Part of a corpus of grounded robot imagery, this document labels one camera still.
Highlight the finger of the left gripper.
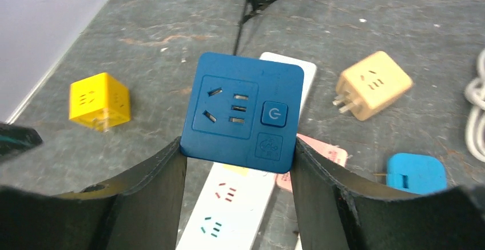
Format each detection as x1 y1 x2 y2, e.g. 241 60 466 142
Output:
1 122 43 162

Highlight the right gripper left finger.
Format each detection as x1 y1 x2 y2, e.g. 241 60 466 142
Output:
1 138 187 249

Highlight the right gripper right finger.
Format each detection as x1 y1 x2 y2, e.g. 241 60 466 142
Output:
291 140 484 250

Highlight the pink adapter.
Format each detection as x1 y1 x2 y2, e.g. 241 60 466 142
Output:
276 134 348 193

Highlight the white long power strip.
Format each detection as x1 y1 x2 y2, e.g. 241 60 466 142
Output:
177 52 317 249

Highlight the blue adapter plug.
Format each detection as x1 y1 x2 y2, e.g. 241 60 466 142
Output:
374 153 447 195

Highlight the yellow cube adapter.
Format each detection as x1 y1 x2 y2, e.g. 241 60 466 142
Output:
69 72 131 132

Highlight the blue white cube adapter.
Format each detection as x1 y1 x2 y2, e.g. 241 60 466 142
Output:
180 52 304 174

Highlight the orange cube adapter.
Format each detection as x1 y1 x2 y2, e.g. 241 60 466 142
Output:
332 51 414 121

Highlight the white bundled cable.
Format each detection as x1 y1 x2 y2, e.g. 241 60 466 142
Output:
464 47 485 164

